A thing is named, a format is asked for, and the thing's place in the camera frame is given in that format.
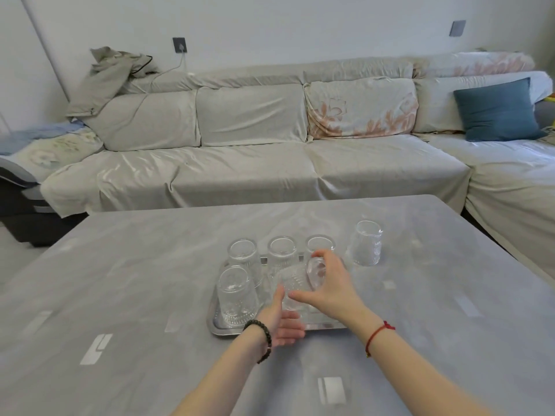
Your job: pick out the person's right hand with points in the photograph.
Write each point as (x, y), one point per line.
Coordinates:
(340, 294)

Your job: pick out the person's left hand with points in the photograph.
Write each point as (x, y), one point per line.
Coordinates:
(277, 327)

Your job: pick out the person's right thumb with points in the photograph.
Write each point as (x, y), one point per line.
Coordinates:
(303, 297)

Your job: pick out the person's left thumb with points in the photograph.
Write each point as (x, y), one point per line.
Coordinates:
(279, 296)

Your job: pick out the clear ribbed drinking glass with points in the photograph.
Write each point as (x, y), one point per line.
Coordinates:
(299, 279)
(236, 298)
(243, 255)
(320, 243)
(282, 253)
(367, 244)

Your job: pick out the person's left forearm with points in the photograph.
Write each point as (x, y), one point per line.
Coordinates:
(221, 376)

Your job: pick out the person's right forearm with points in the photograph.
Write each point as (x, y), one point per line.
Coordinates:
(412, 368)

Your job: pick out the stainless steel tray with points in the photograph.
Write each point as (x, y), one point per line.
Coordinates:
(323, 325)

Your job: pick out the grey covered corner sofa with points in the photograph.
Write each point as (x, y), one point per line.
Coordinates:
(243, 168)

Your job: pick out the floral sofa back cushion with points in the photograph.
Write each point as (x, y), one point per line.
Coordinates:
(362, 108)

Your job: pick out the pale floral blanket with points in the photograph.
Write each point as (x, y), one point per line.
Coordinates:
(56, 151)

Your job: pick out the blue throw pillow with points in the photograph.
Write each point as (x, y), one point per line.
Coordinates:
(498, 110)

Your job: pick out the beige jacket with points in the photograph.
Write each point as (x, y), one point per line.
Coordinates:
(102, 82)

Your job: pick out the floral cloth sofa cover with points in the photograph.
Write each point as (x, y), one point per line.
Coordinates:
(477, 64)

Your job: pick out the light blue cloth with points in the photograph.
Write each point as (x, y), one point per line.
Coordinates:
(34, 135)

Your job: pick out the grey wall socket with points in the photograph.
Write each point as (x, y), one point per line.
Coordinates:
(179, 45)

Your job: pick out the grey wall switch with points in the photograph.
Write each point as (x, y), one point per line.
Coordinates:
(458, 28)

